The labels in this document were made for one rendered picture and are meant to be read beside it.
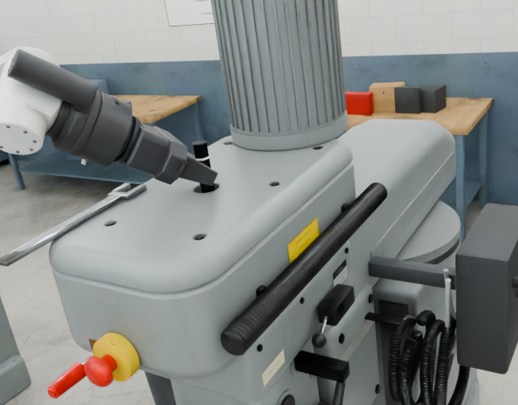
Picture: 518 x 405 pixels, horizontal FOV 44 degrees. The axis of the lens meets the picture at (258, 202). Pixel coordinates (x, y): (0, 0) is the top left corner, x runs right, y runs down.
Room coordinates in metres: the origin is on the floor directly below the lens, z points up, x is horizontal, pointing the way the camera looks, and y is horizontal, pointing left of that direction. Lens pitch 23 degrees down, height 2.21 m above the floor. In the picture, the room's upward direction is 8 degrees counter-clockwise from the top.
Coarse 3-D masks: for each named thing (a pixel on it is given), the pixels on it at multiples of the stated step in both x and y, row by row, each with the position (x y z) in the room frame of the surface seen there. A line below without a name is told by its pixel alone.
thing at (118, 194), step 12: (120, 192) 0.85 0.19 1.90; (132, 192) 0.85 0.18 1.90; (96, 204) 0.82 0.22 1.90; (108, 204) 0.82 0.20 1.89; (84, 216) 0.78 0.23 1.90; (60, 228) 0.75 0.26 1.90; (72, 228) 0.76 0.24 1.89; (36, 240) 0.72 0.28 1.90; (48, 240) 0.73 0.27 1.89; (12, 252) 0.70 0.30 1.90; (24, 252) 0.70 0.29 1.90; (0, 264) 0.68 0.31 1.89
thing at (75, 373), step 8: (72, 368) 0.71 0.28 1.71; (80, 368) 0.71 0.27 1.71; (64, 376) 0.70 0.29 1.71; (72, 376) 0.70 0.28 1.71; (80, 376) 0.71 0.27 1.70; (56, 384) 0.68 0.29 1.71; (64, 384) 0.69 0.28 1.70; (72, 384) 0.70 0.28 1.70; (48, 392) 0.68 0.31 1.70; (56, 392) 0.68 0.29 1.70; (64, 392) 0.69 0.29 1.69
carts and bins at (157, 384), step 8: (152, 376) 2.62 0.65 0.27; (160, 376) 2.59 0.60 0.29; (152, 384) 2.64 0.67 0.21; (160, 384) 2.60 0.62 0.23; (168, 384) 2.58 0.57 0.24; (152, 392) 2.68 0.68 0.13; (160, 392) 2.61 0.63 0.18; (168, 392) 2.58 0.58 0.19; (160, 400) 2.63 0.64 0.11; (168, 400) 2.59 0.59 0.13
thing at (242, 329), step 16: (368, 192) 0.93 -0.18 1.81; (384, 192) 0.95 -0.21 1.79; (352, 208) 0.88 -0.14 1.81; (368, 208) 0.90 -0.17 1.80; (336, 224) 0.83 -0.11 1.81; (352, 224) 0.85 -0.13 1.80; (320, 240) 0.79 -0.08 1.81; (336, 240) 0.80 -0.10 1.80; (304, 256) 0.75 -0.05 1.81; (320, 256) 0.76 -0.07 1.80; (288, 272) 0.71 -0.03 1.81; (304, 272) 0.72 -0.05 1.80; (272, 288) 0.68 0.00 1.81; (288, 288) 0.69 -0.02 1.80; (256, 304) 0.65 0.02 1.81; (272, 304) 0.65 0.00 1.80; (288, 304) 0.68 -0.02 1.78; (240, 320) 0.62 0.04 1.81; (256, 320) 0.62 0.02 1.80; (272, 320) 0.64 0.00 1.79; (224, 336) 0.60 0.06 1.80; (240, 336) 0.60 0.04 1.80; (256, 336) 0.61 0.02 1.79; (240, 352) 0.59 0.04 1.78
